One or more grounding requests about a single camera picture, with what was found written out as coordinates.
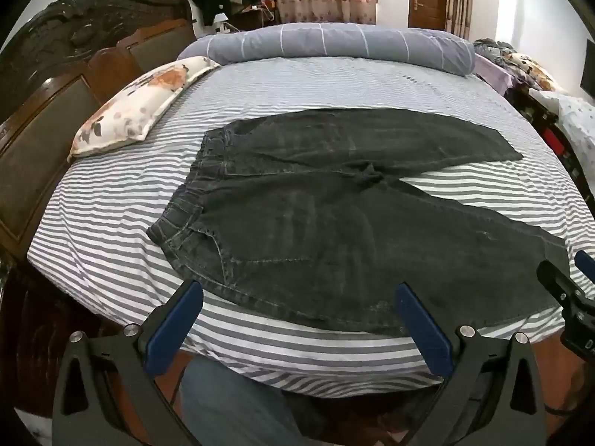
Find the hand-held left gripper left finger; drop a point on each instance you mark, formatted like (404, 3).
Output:
(179, 320)

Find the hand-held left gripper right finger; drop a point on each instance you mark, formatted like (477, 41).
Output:
(420, 320)

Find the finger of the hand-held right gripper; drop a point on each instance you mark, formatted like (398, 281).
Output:
(584, 265)
(554, 279)

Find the black denim pants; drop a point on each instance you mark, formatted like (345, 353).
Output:
(325, 223)

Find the person's leg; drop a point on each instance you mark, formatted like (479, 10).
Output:
(232, 404)

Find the bed with striped sheet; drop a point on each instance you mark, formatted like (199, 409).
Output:
(116, 223)

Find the white dotted cloth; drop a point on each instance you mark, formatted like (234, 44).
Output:
(576, 121)

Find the purple sheet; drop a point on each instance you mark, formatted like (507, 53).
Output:
(495, 74)

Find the floral cloth pile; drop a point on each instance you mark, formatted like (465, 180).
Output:
(525, 62)

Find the floral pillow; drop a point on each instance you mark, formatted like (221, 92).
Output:
(139, 97)

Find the carved wooden headboard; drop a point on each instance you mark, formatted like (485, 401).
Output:
(51, 116)

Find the grey striped bolster pillow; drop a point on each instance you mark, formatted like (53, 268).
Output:
(325, 42)

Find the dark bedside table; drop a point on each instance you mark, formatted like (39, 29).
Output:
(251, 18)

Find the black wall television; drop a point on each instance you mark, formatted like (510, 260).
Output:
(589, 72)

